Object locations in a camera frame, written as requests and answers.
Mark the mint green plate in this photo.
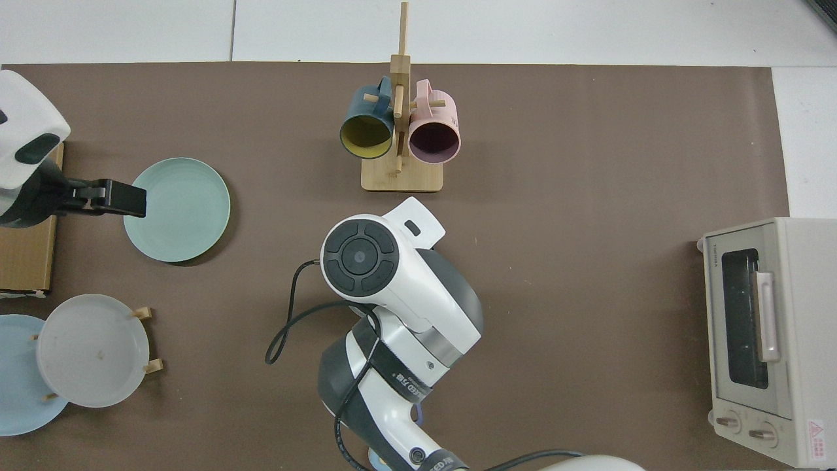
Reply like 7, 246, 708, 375
124, 158, 231, 263

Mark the grey plate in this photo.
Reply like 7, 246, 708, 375
36, 294, 150, 408

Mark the wooden plate rack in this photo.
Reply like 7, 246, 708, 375
31, 306, 164, 401

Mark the light blue plate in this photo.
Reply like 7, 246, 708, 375
0, 315, 69, 436

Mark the dark teal mug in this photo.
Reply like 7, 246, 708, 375
339, 77, 395, 160

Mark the wooden cup stand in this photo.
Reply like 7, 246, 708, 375
361, 1, 445, 193

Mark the pink mug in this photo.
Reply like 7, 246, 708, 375
408, 79, 462, 164

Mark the brown tablecloth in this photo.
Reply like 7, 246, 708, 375
0, 62, 790, 471

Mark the pale toaster oven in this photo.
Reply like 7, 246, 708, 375
696, 218, 837, 469

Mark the dark grey panel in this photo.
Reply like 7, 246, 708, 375
806, 0, 837, 32

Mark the wire basket with wooden floor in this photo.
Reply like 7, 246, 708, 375
0, 141, 65, 299

